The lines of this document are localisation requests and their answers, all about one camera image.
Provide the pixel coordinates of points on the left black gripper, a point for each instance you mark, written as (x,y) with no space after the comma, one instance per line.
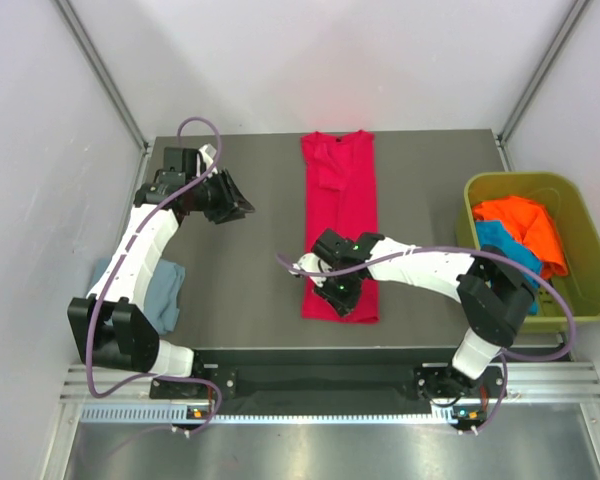
(232,204)

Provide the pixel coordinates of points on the right aluminium corner post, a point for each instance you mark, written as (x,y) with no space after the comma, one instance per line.
(558,41)

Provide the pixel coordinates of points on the aluminium corner post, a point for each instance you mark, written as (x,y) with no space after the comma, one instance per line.
(558,41)
(101,72)

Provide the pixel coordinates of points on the blue t shirt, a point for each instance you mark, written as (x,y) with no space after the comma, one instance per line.
(492,233)

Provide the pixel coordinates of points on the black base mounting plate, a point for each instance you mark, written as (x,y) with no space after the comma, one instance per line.
(333,381)

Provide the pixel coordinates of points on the folded grey-blue t shirt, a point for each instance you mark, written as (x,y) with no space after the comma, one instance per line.
(160,305)

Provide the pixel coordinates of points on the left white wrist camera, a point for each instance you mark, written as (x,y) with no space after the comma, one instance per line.
(205,161)

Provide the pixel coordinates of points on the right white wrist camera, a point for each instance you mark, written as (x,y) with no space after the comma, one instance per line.
(312,267)

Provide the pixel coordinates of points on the olive green plastic bin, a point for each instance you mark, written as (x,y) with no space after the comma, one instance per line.
(580,287)

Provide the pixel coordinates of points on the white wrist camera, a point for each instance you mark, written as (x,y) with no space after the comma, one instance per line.
(205,161)
(312,267)

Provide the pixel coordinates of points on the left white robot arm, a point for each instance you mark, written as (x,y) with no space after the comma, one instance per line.
(109,325)

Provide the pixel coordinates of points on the orange t shirt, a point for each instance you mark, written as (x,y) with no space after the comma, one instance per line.
(529,224)

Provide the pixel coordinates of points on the left aluminium corner post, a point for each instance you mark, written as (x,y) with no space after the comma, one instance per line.
(101,72)

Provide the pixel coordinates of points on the magenta t shirt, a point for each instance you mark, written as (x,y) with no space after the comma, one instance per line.
(341,194)

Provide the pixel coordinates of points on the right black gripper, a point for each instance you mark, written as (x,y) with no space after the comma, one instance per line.
(343,306)

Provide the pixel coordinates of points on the aluminium frame rail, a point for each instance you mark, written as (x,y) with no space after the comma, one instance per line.
(559,382)

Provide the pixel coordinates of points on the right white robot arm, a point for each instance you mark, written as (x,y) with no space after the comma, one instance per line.
(495,296)

